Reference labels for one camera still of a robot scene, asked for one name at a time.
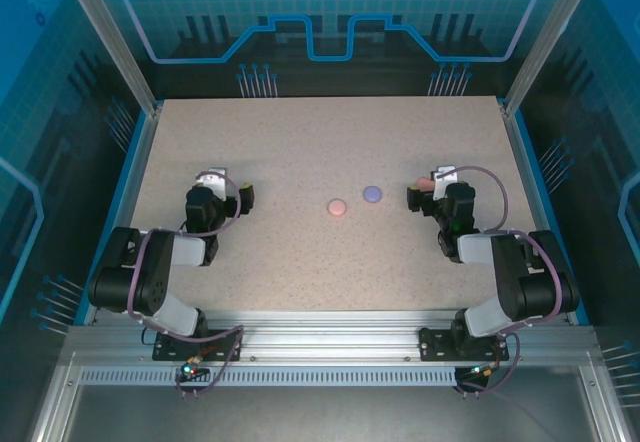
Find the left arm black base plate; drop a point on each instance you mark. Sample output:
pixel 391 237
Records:
pixel 167 352

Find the purple earbud charging case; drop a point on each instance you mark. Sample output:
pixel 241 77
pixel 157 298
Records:
pixel 372 193

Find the aluminium frame post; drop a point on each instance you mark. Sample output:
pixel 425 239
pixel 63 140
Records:
pixel 111 37
pixel 547 37

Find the aluminium lower frame bar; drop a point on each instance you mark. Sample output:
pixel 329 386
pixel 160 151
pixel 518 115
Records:
pixel 55 402
pixel 600 402

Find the grey metal tray panel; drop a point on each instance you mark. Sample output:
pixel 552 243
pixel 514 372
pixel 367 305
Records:
pixel 325 417

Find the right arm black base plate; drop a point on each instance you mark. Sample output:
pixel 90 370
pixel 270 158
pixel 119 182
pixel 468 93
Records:
pixel 435 349

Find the pale pink earbud charging case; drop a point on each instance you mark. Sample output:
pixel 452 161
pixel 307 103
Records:
pixel 336 207

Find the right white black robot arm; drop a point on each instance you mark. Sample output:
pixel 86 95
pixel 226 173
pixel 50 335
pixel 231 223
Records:
pixel 515 282

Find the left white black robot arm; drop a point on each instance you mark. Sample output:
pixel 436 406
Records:
pixel 155 292

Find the blue table edge strip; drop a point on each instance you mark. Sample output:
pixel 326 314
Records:
pixel 534 162
pixel 129 162

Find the small LED circuit board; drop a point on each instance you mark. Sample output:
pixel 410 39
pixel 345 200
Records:
pixel 480 372
pixel 189 369

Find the aluminium mounting rail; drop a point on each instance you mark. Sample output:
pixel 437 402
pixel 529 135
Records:
pixel 325 337

